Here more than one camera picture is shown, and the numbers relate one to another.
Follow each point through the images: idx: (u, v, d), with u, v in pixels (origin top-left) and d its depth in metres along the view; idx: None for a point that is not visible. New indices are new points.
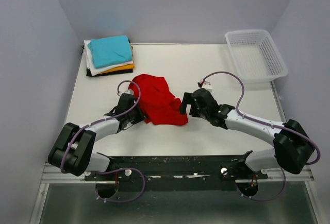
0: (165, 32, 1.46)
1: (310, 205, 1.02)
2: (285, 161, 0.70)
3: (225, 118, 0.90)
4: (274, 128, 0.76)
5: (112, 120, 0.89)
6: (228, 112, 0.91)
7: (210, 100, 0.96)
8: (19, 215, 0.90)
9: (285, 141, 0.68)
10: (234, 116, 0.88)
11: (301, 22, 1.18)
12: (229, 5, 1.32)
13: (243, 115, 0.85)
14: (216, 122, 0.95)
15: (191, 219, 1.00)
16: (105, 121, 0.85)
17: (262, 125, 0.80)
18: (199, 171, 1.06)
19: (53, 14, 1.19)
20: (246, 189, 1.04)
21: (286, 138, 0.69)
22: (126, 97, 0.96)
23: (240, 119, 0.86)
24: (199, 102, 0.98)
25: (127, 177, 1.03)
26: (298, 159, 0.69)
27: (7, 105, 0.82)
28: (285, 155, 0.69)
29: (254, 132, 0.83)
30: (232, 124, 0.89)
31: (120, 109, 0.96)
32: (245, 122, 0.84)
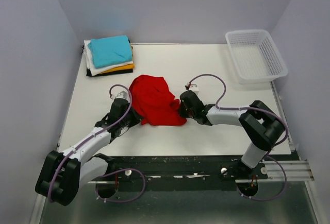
0: (165, 32, 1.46)
1: (310, 205, 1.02)
2: (257, 139, 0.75)
3: (207, 115, 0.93)
4: (241, 110, 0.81)
5: (101, 133, 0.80)
6: (210, 109, 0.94)
7: (196, 100, 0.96)
8: (19, 215, 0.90)
9: (249, 118, 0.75)
10: (213, 110, 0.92)
11: (301, 22, 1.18)
12: (229, 6, 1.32)
13: (219, 107, 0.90)
14: (202, 120, 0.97)
15: (191, 219, 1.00)
16: (94, 137, 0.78)
17: (231, 110, 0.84)
18: (199, 171, 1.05)
19: (53, 15, 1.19)
20: (246, 189, 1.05)
21: (250, 115, 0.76)
22: (118, 103, 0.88)
23: (217, 112, 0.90)
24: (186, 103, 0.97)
25: (127, 177, 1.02)
26: (267, 134, 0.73)
27: (7, 105, 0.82)
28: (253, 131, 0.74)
29: (229, 119, 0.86)
30: (213, 118, 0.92)
31: (113, 116, 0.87)
32: (220, 113, 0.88)
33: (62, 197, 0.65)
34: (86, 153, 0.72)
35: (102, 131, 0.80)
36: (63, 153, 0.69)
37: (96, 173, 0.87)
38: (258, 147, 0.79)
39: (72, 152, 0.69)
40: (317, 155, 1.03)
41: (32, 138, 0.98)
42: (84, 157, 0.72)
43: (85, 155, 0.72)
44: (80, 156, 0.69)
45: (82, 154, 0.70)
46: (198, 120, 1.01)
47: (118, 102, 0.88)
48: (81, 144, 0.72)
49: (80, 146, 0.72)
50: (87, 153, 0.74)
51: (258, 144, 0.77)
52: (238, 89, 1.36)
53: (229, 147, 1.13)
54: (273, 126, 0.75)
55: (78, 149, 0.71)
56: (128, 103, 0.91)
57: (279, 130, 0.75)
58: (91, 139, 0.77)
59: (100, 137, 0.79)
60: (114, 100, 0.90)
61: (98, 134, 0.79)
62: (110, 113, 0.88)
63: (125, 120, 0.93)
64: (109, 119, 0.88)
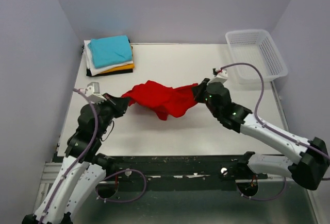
0: (165, 32, 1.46)
1: (310, 205, 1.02)
2: (301, 177, 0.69)
3: (241, 121, 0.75)
4: (298, 145, 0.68)
5: (72, 169, 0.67)
6: (245, 115, 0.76)
7: (228, 98, 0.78)
8: (19, 215, 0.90)
9: (311, 162, 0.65)
10: (252, 122, 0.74)
11: (302, 22, 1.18)
12: (229, 5, 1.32)
13: (263, 123, 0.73)
14: (231, 124, 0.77)
15: (191, 219, 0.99)
16: (64, 179, 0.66)
17: (284, 140, 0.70)
18: (199, 171, 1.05)
19: (53, 14, 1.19)
20: (246, 189, 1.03)
21: (312, 158, 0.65)
22: (85, 116, 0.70)
23: (259, 128, 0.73)
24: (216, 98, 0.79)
25: (127, 177, 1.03)
26: (317, 177, 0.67)
27: (7, 105, 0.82)
28: (307, 173, 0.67)
29: (275, 144, 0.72)
30: (246, 130, 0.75)
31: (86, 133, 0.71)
32: (265, 132, 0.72)
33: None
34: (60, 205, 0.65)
35: (71, 168, 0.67)
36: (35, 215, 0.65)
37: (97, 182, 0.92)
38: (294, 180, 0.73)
39: (44, 216, 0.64)
40: None
41: (32, 138, 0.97)
42: (61, 209, 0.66)
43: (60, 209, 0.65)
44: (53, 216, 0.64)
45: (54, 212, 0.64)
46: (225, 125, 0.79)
47: (85, 115, 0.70)
48: (49, 202, 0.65)
49: (51, 201, 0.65)
50: (64, 201, 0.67)
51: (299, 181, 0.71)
52: (238, 89, 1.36)
53: (229, 146, 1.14)
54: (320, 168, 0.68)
55: (49, 206, 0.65)
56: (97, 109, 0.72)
57: (324, 170, 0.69)
58: (60, 185, 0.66)
59: (72, 175, 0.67)
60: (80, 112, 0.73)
61: (69, 173, 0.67)
62: (80, 128, 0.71)
63: (104, 124, 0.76)
64: (81, 134, 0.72)
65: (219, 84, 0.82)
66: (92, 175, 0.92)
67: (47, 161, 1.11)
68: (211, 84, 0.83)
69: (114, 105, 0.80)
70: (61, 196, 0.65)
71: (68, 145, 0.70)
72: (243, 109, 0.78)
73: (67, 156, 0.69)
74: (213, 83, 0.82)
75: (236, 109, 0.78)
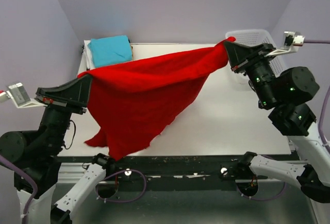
0: (166, 32, 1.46)
1: (310, 205, 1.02)
2: (319, 195, 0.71)
3: (304, 134, 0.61)
4: None
5: (32, 204, 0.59)
6: (309, 125, 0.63)
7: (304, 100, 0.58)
8: None
9: None
10: (315, 137, 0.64)
11: (302, 21, 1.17)
12: (230, 4, 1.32)
13: (326, 143, 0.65)
14: (289, 126, 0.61)
15: (191, 219, 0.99)
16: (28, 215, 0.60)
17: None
18: (199, 171, 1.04)
19: (53, 13, 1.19)
20: (246, 189, 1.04)
21: None
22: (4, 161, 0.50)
23: (318, 146, 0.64)
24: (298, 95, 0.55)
25: (128, 177, 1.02)
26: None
27: (6, 105, 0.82)
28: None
29: (320, 166, 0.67)
30: (304, 140, 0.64)
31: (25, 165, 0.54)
32: (323, 152, 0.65)
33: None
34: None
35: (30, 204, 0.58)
36: None
37: (96, 182, 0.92)
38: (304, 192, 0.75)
39: None
40: None
41: None
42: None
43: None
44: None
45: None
46: (274, 119, 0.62)
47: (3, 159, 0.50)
48: None
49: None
50: None
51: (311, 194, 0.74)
52: (238, 89, 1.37)
53: (228, 147, 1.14)
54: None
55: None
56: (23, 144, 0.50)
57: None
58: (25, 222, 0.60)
59: (33, 209, 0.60)
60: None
61: (31, 207, 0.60)
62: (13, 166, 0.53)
63: (55, 136, 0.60)
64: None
65: (310, 75, 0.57)
66: (92, 174, 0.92)
67: None
68: (297, 69, 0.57)
69: (63, 107, 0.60)
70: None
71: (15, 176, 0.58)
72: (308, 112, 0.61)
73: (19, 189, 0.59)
74: (300, 69, 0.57)
75: (298, 106, 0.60)
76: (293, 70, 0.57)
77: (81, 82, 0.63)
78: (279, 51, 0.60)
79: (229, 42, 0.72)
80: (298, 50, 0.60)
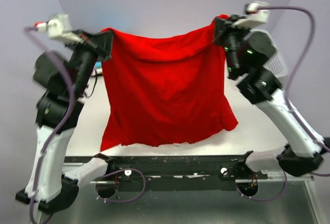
0: (166, 32, 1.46)
1: (310, 205, 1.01)
2: (294, 166, 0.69)
3: (269, 100, 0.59)
4: (315, 143, 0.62)
5: (52, 142, 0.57)
6: (274, 93, 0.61)
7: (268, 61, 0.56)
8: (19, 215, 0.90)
9: (318, 160, 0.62)
10: (280, 103, 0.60)
11: (301, 21, 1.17)
12: (229, 5, 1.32)
13: (292, 109, 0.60)
14: (252, 92, 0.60)
15: (191, 219, 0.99)
16: (46, 154, 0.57)
17: (303, 133, 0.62)
18: (199, 171, 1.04)
19: (52, 14, 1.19)
20: (246, 189, 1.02)
21: (320, 157, 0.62)
22: (42, 79, 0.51)
23: (285, 113, 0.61)
24: (256, 54, 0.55)
25: (127, 177, 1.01)
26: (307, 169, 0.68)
27: None
28: (304, 167, 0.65)
29: (291, 134, 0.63)
30: (268, 107, 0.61)
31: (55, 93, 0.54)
32: (290, 120, 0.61)
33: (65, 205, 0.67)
34: (50, 179, 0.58)
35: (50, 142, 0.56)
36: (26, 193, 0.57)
37: (97, 172, 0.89)
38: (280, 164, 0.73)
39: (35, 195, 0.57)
40: None
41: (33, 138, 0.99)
42: (53, 184, 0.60)
43: (51, 184, 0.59)
44: (45, 193, 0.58)
45: (46, 189, 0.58)
46: (240, 86, 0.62)
47: (41, 76, 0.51)
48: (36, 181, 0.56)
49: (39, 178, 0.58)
50: (53, 174, 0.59)
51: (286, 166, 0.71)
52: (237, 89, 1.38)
53: (227, 146, 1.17)
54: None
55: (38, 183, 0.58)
56: (61, 63, 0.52)
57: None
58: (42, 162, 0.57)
59: (52, 150, 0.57)
60: (35, 66, 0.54)
61: (49, 147, 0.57)
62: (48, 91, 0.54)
63: (86, 73, 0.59)
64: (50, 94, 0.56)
65: (267, 39, 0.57)
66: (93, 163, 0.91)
67: None
68: (255, 34, 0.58)
69: (94, 48, 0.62)
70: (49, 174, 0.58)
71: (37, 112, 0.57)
72: (274, 80, 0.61)
73: (40, 127, 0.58)
74: (258, 33, 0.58)
75: (264, 74, 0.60)
76: (251, 35, 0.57)
77: (104, 35, 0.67)
78: (240, 21, 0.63)
79: (218, 19, 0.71)
80: (264, 17, 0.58)
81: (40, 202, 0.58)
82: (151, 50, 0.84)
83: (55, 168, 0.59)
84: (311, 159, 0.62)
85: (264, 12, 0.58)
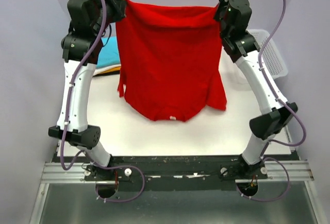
0: None
1: (310, 205, 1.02)
2: (257, 124, 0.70)
3: (243, 56, 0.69)
4: (276, 101, 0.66)
5: (79, 73, 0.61)
6: (251, 52, 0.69)
7: (244, 21, 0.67)
8: (19, 215, 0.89)
9: (276, 117, 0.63)
10: (252, 61, 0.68)
11: (301, 22, 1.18)
12: None
13: (262, 67, 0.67)
14: (232, 49, 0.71)
15: (191, 219, 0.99)
16: (75, 86, 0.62)
17: (267, 90, 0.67)
18: (199, 171, 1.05)
19: (53, 13, 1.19)
20: (246, 189, 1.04)
21: (279, 114, 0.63)
22: (74, 1, 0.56)
23: (255, 68, 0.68)
24: (231, 16, 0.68)
25: (127, 177, 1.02)
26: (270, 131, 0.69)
27: (7, 105, 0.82)
28: (264, 124, 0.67)
29: (257, 87, 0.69)
30: (243, 64, 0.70)
31: (83, 26, 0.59)
32: (259, 76, 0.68)
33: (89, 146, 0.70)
34: (79, 108, 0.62)
35: (78, 71, 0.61)
36: (59, 126, 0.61)
37: (100, 155, 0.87)
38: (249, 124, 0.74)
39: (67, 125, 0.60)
40: (317, 156, 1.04)
41: (32, 138, 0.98)
42: (82, 116, 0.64)
43: (81, 115, 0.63)
44: (77, 123, 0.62)
45: (78, 119, 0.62)
46: (225, 48, 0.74)
47: (75, 1, 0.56)
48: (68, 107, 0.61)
49: (69, 110, 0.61)
50: (81, 105, 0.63)
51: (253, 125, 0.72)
52: (237, 89, 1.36)
53: (227, 146, 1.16)
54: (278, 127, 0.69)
55: (69, 114, 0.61)
56: None
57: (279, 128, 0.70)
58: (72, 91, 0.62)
59: (81, 80, 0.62)
60: None
61: (77, 78, 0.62)
62: (74, 22, 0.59)
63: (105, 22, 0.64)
64: (77, 28, 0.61)
65: (245, 1, 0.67)
66: None
67: (47, 161, 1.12)
68: None
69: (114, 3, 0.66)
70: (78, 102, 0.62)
71: (63, 48, 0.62)
72: (253, 41, 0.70)
73: (67, 62, 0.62)
74: None
75: (247, 38, 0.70)
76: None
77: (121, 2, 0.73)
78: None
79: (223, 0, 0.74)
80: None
81: (73, 131, 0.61)
82: (158, 18, 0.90)
83: (83, 99, 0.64)
84: (269, 114, 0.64)
85: None
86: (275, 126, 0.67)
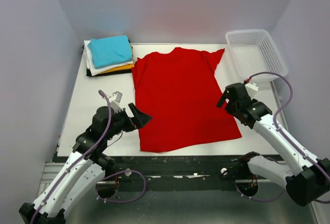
0: (165, 32, 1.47)
1: (310, 205, 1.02)
2: (296, 190, 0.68)
3: (256, 118, 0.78)
4: (305, 159, 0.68)
5: (77, 164, 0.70)
6: (263, 115, 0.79)
7: (243, 93, 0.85)
8: (19, 215, 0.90)
9: (310, 177, 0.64)
10: (268, 123, 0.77)
11: (302, 22, 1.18)
12: (230, 5, 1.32)
13: (279, 127, 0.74)
14: (245, 117, 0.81)
15: (191, 219, 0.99)
16: (67, 173, 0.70)
17: (293, 149, 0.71)
18: (199, 171, 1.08)
19: (53, 14, 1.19)
20: (246, 189, 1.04)
21: (312, 174, 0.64)
22: (101, 116, 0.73)
23: (273, 130, 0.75)
24: (232, 95, 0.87)
25: (127, 177, 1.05)
26: (311, 196, 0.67)
27: (7, 105, 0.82)
28: (301, 187, 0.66)
29: (282, 152, 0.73)
30: (260, 128, 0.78)
31: (96, 132, 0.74)
32: (277, 135, 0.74)
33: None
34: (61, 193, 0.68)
35: (76, 163, 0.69)
36: (34, 202, 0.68)
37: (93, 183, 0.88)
38: (287, 191, 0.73)
39: (41, 205, 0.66)
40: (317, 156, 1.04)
41: (32, 139, 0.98)
42: (59, 203, 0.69)
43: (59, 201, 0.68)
44: (49, 208, 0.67)
45: (54, 203, 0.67)
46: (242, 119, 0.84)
47: (101, 114, 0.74)
48: (51, 191, 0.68)
49: (51, 192, 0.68)
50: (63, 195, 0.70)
51: (291, 191, 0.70)
52: None
53: (227, 146, 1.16)
54: (320, 190, 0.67)
55: (49, 196, 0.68)
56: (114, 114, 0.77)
57: (322, 192, 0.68)
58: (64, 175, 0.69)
59: (75, 170, 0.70)
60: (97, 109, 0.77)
61: (73, 168, 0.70)
62: (92, 127, 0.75)
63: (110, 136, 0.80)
64: (92, 135, 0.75)
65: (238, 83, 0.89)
66: (91, 174, 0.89)
67: (47, 161, 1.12)
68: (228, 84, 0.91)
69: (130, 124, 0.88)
70: (61, 189, 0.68)
71: (76, 141, 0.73)
72: (263, 107, 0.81)
73: (74, 151, 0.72)
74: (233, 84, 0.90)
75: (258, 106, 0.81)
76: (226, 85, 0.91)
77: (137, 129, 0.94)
78: None
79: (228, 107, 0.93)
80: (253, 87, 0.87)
81: (43, 214, 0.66)
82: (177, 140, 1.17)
83: (67, 189, 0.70)
84: (302, 174, 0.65)
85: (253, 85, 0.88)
86: (313, 189, 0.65)
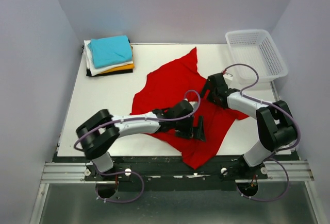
0: (166, 32, 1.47)
1: (310, 205, 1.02)
2: (267, 137, 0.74)
3: (227, 95, 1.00)
4: (262, 104, 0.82)
5: (152, 121, 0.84)
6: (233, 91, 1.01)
7: (221, 81, 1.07)
8: (19, 215, 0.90)
9: (266, 113, 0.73)
10: (235, 93, 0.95)
11: (301, 22, 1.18)
12: (230, 5, 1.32)
13: (242, 93, 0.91)
14: (221, 100, 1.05)
15: (191, 219, 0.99)
16: (144, 120, 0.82)
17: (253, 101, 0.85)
18: (199, 171, 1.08)
19: (53, 14, 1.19)
20: (246, 189, 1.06)
21: (268, 110, 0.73)
22: (184, 104, 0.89)
23: (238, 97, 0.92)
24: (212, 83, 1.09)
25: (127, 177, 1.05)
26: (279, 137, 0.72)
27: (6, 105, 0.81)
28: (263, 126, 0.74)
29: (247, 107, 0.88)
30: (234, 102, 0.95)
31: (172, 113, 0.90)
32: (242, 99, 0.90)
33: (87, 152, 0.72)
34: (131, 127, 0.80)
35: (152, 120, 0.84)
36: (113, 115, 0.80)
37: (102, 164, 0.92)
38: (262, 143, 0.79)
39: (119, 120, 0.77)
40: (318, 157, 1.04)
41: (32, 139, 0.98)
42: (125, 131, 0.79)
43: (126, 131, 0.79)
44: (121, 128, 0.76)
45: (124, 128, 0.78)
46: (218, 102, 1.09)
47: (186, 104, 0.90)
48: (129, 118, 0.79)
49: (128, 120, 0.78)
50: (130, 129, 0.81)
51: (264, 140, 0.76)
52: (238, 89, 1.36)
53: (228, 145, 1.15)
54: (287, 132, 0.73)
55: (125, 121, 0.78)
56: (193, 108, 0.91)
57: (291, 137, 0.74)
58: (142, 120, 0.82)
59: (148, 123, 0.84)
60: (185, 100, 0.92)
61: (148, 120, 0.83)
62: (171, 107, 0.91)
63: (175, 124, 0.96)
64: (167, 113, 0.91)
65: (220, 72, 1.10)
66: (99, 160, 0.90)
67: (47, 161, 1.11)
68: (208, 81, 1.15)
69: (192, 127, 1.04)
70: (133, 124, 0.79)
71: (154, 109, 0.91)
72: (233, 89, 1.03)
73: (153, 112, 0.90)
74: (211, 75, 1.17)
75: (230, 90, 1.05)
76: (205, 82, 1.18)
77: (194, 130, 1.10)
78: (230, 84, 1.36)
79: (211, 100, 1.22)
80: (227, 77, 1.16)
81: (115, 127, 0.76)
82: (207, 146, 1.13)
83: (132, 128, 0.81)
84: (259, 112, 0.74)
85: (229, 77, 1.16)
86: (276, 127, 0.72)
